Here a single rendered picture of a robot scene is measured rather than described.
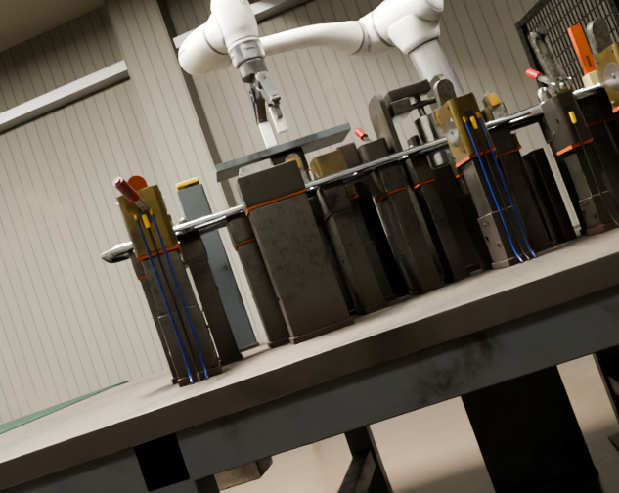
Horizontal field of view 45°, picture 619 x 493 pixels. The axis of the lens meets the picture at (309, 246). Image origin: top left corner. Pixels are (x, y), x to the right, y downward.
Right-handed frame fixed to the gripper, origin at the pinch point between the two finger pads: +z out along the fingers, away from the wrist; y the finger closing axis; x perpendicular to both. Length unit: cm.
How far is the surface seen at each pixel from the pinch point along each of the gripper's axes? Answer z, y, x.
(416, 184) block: 27.3, 35.3, 15.5
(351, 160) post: 14.7, 15.2, 11.3
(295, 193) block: 23, 51, -17
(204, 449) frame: 58, 74, -50
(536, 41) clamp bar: 1, 28, 65
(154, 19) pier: -137, -224, 26
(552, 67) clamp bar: 9, 28, 66
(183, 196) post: 8.0, -2.3, -28.1
